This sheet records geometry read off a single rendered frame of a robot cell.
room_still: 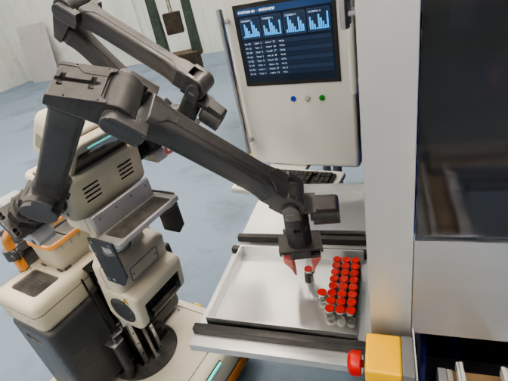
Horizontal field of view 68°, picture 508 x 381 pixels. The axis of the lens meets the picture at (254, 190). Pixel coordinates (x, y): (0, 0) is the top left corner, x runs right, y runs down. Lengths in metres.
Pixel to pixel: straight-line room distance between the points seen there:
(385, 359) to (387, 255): 0.16
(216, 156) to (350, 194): 0.72
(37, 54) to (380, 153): 12.65
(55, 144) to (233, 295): 0.55
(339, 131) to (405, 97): 1.10
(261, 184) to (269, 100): 0.94
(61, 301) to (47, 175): 0.71
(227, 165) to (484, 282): 0.44
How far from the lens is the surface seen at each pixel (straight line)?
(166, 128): 0.62
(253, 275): 1.04
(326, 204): 0.81
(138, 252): 1.26
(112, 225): 1.13
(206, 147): 0.65
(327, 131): 1.58
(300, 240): 0.87
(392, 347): 0.68
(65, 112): 0.64
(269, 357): 0.87
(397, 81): 0.47
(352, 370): 0.69
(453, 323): 0.70
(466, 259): 0.61
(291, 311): 0.93
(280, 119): 1.63
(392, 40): 0.46
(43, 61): 12.87
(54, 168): 0.80
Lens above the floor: 1.57
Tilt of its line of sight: 30 degrees down
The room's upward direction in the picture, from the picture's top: 12 degrees counter-clockwise
